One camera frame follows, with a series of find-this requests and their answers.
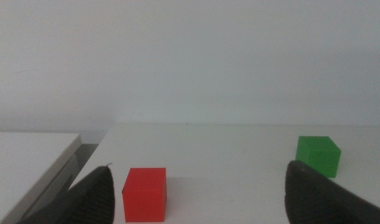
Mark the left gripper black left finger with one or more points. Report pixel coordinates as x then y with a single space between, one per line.
90 199

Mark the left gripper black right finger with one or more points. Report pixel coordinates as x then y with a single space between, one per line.
311 199

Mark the green cube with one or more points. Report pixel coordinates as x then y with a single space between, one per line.
317 152

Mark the red cube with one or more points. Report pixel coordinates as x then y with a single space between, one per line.
144 196

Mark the white side table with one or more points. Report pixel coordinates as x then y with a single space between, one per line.
21 161

